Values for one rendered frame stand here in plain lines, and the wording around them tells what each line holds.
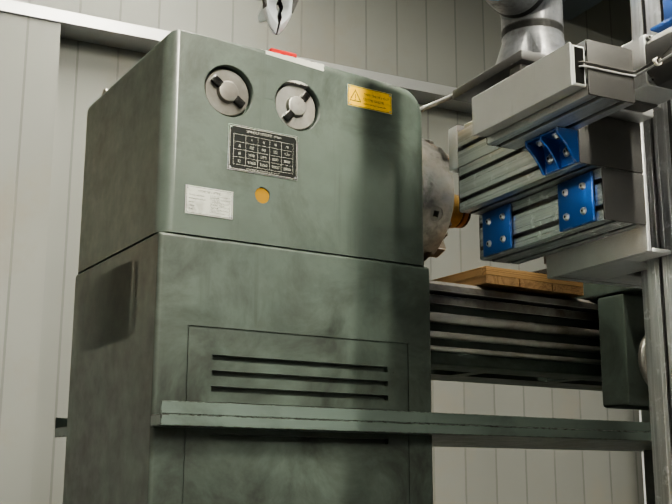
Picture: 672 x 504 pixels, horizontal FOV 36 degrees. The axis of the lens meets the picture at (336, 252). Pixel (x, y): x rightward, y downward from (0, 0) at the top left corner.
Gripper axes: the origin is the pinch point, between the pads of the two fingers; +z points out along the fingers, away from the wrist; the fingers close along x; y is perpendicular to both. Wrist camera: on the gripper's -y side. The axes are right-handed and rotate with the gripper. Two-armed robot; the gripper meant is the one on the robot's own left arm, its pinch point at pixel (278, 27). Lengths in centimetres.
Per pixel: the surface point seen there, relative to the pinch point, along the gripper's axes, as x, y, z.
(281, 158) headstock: 0.8, -4.1, 29.2
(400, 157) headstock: -27.5, -3.5, 24.1
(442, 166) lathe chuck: -47, 8, 20
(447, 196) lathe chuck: -48, 7, 27
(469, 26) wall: -272, 281, -176
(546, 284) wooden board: -74, 5, 45
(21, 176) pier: -17, 284, -43
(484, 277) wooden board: -56, 6, 45
